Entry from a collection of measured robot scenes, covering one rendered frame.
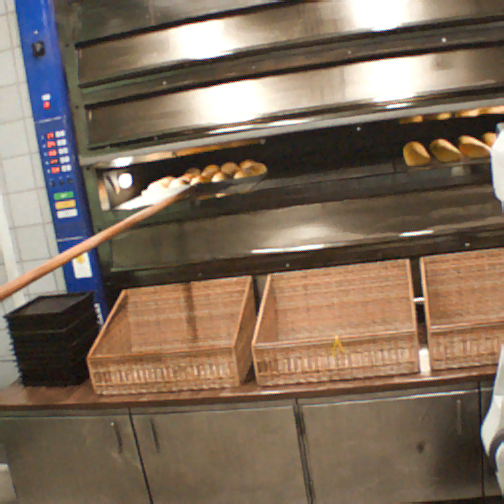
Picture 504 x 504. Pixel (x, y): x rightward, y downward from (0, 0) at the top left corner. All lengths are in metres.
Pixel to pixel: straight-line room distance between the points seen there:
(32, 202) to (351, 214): 1.35
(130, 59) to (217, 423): 1.43
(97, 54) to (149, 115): 0.34
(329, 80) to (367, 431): 1.28
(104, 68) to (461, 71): 1.39
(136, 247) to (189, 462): 0.92
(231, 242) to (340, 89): 0.73
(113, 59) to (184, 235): 0.77
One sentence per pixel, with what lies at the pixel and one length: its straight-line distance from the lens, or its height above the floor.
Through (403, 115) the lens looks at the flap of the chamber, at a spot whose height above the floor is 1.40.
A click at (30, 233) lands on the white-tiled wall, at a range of 3.06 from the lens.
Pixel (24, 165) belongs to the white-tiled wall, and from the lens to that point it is 3.02.
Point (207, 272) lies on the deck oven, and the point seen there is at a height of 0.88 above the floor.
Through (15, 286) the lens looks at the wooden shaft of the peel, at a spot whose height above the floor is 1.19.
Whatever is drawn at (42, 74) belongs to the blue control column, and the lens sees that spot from 2.92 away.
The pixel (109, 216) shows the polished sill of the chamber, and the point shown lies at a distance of 2.88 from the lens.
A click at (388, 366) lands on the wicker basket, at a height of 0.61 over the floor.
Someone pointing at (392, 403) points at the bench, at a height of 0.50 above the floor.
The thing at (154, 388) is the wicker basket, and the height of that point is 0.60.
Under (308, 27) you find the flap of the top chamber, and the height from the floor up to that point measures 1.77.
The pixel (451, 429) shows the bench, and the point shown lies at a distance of 2.34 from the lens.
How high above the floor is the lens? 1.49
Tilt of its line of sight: 11 degrees down
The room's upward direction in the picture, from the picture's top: 9 degrees counter-clockwise
